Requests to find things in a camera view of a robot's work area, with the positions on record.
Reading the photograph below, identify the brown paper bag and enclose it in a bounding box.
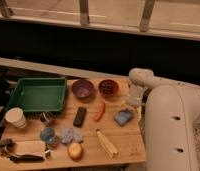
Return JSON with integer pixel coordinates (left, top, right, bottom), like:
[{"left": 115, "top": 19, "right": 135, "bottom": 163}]
[{"left": 11, "top": 140, "right": 45, "bottom": 157}]

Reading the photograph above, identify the green plastic tray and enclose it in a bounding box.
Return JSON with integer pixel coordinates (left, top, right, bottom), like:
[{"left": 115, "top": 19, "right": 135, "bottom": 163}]
[{"left": 5, "top": 78, "right": 67, "bottom": 113}]

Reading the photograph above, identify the black rectangular block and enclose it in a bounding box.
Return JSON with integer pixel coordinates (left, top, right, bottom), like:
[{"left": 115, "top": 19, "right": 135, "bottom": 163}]
[{"left": 73, "top": 107, "right": 87, "bottom": 127}]

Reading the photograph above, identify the crumpled blue cloth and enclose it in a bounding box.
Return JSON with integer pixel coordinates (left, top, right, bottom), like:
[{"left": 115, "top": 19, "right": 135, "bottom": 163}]
[{"left": 61, "top": 128, "right": 83, "bottom": 144}]

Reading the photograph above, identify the white paper cup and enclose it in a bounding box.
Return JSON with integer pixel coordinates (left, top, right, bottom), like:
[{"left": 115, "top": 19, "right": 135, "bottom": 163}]
[{"left": 5, "top": 107, "right": 27, "bottom": 128}]

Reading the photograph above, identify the dark tool at edge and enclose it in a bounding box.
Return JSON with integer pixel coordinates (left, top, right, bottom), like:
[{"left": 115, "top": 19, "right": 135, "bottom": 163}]
[{"left": 0, "top": 139, "right": 44, "bottom": 163}]

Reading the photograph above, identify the blue sponge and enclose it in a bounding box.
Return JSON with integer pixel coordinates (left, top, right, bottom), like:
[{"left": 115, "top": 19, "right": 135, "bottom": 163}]
[{"left": 114, "top": 109, "right": 133, "bottom": 126}]

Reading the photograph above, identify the purple bowl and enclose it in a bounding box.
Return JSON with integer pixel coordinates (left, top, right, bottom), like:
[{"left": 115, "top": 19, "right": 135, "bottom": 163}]
[{"left": 71, "top": 79, "right": 94, "bottom": 98}]

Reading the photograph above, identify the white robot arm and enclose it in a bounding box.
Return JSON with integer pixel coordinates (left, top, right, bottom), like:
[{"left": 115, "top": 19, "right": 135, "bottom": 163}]
[{"left": 129, "top": 68, "right": 200, "bottom": 171}]

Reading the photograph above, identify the red bowl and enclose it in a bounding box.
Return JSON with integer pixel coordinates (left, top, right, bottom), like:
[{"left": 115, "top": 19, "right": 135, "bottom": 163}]
[{"left": 98, "top": 79, "right": 119, "bottom": 97}]

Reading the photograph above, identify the yellow round fruit toy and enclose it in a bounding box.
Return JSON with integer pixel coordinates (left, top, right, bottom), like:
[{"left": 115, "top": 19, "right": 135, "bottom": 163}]
[{"left": 68, "top": 143, "right": 83, "bottom": 160}]

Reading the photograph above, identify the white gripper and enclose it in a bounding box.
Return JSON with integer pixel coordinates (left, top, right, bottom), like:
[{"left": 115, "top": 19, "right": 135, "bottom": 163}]
[{"left": 126, "top": 84, "right": 147, "bottom": 121}]

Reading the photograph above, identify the blue glass cup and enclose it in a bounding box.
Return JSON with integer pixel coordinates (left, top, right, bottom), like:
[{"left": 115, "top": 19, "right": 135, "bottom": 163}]
[{"left": 40, "top": 127, "right": 56, "bottom": 144}]

